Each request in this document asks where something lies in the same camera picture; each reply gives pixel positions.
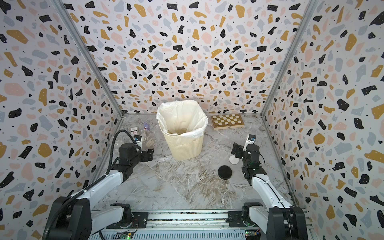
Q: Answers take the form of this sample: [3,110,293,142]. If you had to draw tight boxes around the white round jar lid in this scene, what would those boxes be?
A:
[229,155,240,165]

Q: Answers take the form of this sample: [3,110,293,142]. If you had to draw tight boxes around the black round jar lid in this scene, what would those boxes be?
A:
[218,165,233,180]

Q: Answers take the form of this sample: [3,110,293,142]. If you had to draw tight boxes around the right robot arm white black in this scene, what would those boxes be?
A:
[231,141,309,240]

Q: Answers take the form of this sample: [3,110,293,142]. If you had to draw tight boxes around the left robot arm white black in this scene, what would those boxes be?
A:
[43,143,154,240]

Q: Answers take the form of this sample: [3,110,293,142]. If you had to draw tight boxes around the clear round jar lid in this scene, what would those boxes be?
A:
[218,150,228,158]

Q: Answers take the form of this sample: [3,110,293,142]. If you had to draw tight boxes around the small playing card box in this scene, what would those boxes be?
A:
[130,127,139,136]

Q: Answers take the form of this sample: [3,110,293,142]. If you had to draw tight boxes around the small purple pink bottle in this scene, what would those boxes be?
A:
[143,122,151,131]

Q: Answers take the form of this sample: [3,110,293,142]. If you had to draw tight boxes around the wooden folding chess board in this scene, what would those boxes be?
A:
[211,114,245,130]

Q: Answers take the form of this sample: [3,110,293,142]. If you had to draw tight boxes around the cream ribbed trash bin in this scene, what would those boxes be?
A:
[161,128,205,161]

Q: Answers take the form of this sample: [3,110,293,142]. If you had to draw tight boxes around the white plastic bin liner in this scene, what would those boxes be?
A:
[156,100,209,139]

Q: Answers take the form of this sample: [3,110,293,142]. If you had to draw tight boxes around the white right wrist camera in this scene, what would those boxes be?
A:
[243,135,256,151]

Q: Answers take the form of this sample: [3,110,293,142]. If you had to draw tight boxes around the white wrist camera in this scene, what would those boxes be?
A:
[243,135,256,151]
[134,135,143,152]

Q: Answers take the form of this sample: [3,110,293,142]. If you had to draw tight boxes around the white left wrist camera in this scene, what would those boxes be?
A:
[134,135,143,152]

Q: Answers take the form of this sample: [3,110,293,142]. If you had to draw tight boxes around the black corrugated cable conduit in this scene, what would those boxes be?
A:
[41,128,139,240]

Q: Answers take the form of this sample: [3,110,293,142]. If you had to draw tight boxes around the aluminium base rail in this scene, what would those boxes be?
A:
[58,209,316,240]

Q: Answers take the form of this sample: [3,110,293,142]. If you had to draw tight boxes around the aluminium corner post left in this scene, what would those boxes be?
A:
[51,1,124,119]

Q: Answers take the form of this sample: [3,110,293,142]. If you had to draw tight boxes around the aluminium corner post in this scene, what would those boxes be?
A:
[51,1,124,119]
[261,0,318,118]

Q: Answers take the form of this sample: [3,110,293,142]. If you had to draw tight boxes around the aluminium corner post right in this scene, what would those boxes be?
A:
[261,0,318,118]

